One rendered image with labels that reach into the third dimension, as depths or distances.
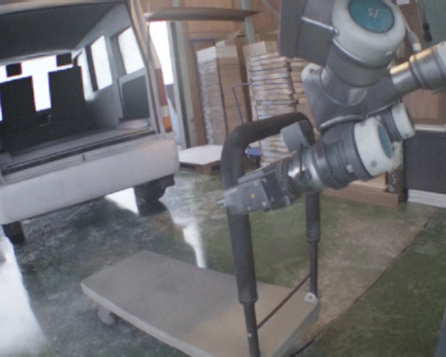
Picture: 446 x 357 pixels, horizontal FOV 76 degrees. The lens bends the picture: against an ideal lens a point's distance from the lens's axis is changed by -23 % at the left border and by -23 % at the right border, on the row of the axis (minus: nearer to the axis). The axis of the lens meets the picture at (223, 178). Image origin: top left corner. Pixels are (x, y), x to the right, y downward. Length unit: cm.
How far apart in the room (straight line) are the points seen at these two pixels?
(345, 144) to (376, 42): 19
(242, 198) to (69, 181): 179
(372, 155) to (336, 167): 6
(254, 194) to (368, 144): 19
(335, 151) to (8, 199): 202
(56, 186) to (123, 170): 50
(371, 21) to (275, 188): 32
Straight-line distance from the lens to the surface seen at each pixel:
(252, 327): 78
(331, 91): 46
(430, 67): 74
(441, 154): 229
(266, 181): 53
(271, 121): 72
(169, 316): 110
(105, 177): 231
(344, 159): 48
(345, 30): 34
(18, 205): 225
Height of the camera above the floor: 83
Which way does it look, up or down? 14 degrees down
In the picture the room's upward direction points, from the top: 8 degrees counter-clockwise
